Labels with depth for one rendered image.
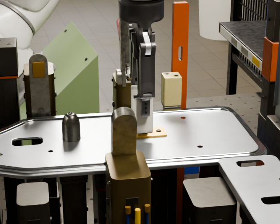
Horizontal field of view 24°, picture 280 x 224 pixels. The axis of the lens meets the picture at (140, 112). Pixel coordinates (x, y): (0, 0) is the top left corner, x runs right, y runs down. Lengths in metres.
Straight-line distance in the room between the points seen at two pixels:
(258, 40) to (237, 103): 0.53
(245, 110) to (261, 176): 1.08
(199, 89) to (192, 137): 3.16
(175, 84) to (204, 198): 0.33
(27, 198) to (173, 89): 0.41
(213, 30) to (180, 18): 4.19
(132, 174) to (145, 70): 0.21
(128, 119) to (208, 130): 0.27
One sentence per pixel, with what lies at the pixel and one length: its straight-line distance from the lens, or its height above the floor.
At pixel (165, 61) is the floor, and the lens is 4.87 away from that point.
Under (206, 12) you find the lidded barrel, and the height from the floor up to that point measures 0.22.
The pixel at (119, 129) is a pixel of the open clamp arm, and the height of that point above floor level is 1.09.
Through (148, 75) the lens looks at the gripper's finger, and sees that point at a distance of 1.06.
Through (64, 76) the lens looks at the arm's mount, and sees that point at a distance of 1.72.
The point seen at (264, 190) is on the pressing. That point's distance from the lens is 0.99.
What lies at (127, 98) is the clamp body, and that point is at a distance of 1.27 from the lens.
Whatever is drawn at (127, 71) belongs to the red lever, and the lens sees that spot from 1.26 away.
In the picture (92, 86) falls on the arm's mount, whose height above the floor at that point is 0.90.
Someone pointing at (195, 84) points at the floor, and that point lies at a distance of 4.39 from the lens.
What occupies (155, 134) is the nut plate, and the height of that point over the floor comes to 1.00.
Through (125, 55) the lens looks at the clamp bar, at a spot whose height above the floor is 1.11.
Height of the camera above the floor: 1.47
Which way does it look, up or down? 22 degrees down
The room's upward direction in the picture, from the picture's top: straight up
